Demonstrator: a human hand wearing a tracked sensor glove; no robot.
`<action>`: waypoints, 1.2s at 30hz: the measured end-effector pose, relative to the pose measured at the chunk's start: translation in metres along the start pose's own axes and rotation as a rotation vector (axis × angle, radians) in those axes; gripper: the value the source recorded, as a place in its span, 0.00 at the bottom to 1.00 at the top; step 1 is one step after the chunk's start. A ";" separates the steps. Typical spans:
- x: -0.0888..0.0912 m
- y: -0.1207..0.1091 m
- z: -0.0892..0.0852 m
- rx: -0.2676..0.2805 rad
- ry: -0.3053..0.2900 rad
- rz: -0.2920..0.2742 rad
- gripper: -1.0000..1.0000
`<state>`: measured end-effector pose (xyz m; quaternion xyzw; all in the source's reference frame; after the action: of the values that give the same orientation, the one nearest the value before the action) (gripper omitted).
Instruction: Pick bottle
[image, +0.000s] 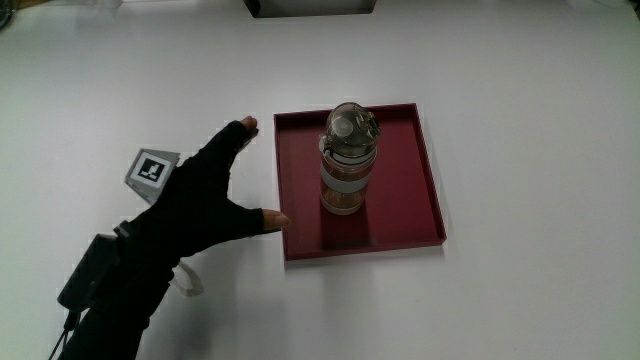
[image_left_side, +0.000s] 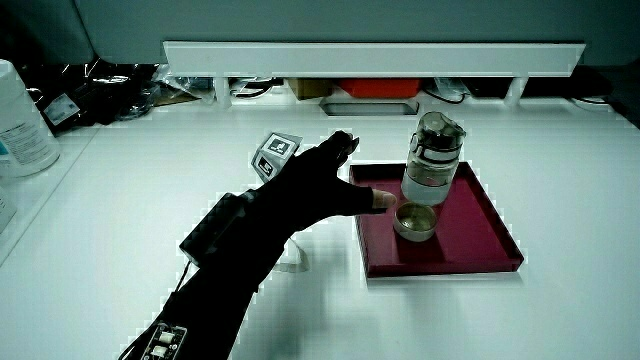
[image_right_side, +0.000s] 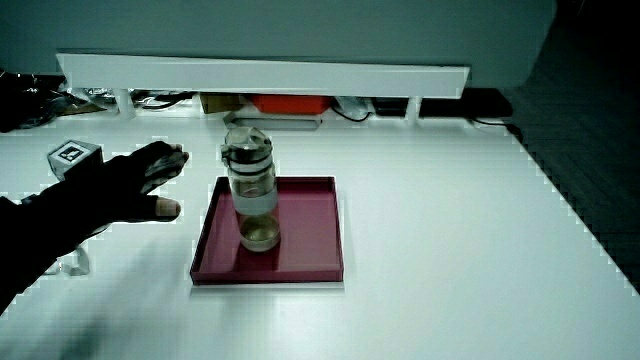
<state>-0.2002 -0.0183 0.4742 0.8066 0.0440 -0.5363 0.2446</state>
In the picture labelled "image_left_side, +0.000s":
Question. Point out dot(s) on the white desk shelf riser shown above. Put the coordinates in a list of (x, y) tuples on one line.
[(370, 59)]

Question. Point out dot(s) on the clear plastic bag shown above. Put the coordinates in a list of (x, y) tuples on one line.
[(185, 84)]

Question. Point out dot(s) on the person's left forearm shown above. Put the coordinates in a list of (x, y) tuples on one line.
[(220, 295)]

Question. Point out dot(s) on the flat grey tray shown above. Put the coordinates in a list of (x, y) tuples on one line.
[(367, 108)]

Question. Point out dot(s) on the dark red tray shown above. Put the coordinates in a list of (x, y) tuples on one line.
[(470, 235)]

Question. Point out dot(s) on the person's left hand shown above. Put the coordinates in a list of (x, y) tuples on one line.
[(305, 192)]

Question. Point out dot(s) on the black plastic bag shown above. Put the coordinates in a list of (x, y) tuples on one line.
[(100, 97)]

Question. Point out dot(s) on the large white plastic jar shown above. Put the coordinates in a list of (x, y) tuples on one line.
[(22, 135)]

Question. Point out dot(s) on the small metal cup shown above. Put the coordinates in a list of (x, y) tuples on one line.
[(415, 223)]

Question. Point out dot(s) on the orange box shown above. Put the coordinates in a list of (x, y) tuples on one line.
[(380, 88)]

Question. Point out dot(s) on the clear bottle with grey lid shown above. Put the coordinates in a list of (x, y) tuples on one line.
[(431, 170)]

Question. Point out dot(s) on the brown cardboard box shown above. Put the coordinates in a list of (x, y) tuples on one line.
[(309, 88)]

